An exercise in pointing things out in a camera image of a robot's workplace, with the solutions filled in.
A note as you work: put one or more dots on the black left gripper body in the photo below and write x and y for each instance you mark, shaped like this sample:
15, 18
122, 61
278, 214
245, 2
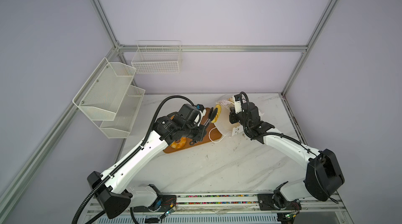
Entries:
193, 132

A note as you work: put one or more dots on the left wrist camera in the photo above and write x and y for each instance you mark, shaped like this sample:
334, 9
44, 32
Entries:
200, 107

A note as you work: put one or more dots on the white mesh upper shelf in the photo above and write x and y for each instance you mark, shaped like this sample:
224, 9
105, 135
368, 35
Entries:
101, 96

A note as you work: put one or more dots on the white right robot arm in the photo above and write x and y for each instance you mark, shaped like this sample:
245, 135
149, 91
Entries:
323, 175

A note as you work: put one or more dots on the white wire basket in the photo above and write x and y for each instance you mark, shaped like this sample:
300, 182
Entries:
157, 57

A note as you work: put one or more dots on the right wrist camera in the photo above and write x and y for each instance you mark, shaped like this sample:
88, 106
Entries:
237, 101

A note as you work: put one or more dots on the cartoon animal paper bag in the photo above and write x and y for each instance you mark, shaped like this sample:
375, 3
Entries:
223, 128

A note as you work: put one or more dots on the yellow fake bread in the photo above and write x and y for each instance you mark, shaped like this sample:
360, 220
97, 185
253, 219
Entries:
178, 144

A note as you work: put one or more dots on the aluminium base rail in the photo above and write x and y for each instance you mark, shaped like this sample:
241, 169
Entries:
229, 208

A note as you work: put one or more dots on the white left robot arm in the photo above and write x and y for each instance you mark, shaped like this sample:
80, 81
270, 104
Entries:
111, 187

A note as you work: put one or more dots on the white mesh shelf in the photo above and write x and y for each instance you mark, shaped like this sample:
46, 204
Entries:
101, 96
122, 125

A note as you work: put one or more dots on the white mesh lower shelf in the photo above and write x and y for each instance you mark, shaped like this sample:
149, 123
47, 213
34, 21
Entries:
122, 125

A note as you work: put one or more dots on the ridged long fake bread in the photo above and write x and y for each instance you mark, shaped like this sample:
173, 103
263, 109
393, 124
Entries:
218, 106

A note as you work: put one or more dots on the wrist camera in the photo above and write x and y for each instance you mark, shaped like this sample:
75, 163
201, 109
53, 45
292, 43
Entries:
200, 107
237, 101

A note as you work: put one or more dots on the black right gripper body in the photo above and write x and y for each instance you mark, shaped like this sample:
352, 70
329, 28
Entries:
237, 117

